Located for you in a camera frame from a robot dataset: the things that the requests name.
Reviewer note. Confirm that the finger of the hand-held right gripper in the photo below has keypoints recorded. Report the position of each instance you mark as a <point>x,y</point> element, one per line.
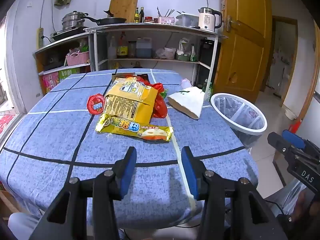
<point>293,138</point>
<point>275,141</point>

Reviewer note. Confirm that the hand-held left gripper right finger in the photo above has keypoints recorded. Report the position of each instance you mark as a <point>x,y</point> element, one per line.
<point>189,173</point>

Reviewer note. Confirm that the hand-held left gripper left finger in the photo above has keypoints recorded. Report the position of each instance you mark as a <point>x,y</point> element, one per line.
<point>128,173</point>

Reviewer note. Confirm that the white trash bin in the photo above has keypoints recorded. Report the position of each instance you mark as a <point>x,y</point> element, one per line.
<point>250,130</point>

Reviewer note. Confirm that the long yellow snack wrapper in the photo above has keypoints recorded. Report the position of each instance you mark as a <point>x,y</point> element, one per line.
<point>130,130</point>

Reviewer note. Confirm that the white paper bag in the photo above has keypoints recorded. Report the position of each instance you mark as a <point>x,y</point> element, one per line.
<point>187,101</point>

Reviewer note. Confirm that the large yellow snack bag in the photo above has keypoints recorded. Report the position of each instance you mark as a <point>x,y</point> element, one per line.
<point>130,100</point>

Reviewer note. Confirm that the red plastic wrapper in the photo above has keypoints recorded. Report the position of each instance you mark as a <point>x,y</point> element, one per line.
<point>160,105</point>

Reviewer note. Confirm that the red round jelly cup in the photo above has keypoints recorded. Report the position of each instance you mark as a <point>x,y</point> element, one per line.
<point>95,104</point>

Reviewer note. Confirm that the green plastic wrapper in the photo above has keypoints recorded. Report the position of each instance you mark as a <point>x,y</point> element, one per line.
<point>165,93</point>

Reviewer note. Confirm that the person's right hand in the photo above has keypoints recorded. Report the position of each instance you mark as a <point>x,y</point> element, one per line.
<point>302,205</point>

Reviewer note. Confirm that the blue checked tablecloth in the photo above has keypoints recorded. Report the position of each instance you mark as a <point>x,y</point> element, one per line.
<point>50,142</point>

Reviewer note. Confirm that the green bottle with white label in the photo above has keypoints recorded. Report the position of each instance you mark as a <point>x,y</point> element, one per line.
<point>208,90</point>

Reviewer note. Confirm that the white plastic bag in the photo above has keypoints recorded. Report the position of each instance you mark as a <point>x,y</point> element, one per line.
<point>186,83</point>

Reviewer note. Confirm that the yellow wooden door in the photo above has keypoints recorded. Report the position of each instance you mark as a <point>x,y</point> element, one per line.
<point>242,45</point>

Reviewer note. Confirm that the black appliance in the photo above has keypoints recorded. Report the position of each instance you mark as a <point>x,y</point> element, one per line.
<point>203,55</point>

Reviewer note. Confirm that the green cardboard box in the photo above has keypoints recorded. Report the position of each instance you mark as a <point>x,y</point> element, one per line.
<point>68,75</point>

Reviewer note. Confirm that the white metal shelf rack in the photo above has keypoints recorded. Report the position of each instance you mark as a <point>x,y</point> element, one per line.
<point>150,59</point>

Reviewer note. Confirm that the person's grey trousers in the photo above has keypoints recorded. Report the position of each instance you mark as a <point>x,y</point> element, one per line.
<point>22,226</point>

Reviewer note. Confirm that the small green bottle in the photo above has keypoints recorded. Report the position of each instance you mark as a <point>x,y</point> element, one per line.
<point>193,53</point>

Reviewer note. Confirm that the pink cardboard box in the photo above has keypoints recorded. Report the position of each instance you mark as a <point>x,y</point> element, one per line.
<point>50,82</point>

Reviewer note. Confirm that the green bowl with bag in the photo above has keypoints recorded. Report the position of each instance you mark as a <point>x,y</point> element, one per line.
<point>183,53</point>

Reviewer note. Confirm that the white plastic bucket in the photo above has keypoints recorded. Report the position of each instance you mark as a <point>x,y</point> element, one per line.
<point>170,53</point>

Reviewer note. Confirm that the crumpled clear plastic bag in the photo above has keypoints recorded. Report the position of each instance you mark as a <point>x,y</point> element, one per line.
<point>160,54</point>

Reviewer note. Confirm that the dark glass jar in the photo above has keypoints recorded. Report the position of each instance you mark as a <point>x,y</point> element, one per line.
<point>132,50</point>

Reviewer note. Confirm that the white plastic bottle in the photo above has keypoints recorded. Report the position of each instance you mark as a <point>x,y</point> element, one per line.
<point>112,50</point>

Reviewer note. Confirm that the pink plastic basket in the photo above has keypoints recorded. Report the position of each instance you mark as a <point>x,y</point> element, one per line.
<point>78,58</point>

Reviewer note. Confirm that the soy sauce bottle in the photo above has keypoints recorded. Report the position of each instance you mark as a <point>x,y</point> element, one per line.
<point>122,47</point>

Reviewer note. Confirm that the grey plastic jug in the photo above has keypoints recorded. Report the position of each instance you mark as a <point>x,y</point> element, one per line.
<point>144,48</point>

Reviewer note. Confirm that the red patterned mat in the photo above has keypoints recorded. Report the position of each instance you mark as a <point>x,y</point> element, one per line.
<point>6,122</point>

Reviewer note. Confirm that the white electric kettle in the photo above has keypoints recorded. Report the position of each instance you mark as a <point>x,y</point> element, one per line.
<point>207,20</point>

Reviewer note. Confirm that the low wooden shelf rack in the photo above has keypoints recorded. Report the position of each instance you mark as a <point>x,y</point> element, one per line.
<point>38,62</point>

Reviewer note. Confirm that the clear plastic container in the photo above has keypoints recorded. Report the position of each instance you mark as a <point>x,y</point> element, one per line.
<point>187,20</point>

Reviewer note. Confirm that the black induction cooker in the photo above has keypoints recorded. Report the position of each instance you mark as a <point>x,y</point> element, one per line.
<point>66,33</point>

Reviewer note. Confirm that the black frying pan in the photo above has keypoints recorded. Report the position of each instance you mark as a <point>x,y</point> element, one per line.
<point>112,20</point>

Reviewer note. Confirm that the red lid jar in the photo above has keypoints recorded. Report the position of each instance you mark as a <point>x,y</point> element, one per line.
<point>148,19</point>

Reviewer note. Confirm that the yellow label oil bottle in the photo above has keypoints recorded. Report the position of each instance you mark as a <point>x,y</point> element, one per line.
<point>136,16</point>

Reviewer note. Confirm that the dark sauce bottle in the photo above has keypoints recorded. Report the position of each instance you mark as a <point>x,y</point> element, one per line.
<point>142,15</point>

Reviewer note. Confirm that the yellow power strip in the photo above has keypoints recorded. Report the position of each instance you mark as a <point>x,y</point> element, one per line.
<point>40,38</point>

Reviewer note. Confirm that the steel steamer pot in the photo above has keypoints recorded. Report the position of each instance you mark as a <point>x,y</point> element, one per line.
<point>73,21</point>

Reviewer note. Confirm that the bunch of chopsticks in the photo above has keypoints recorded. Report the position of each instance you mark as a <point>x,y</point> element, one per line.
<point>165,12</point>

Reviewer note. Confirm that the bamboo cutting board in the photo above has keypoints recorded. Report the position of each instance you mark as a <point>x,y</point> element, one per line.
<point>125,7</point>

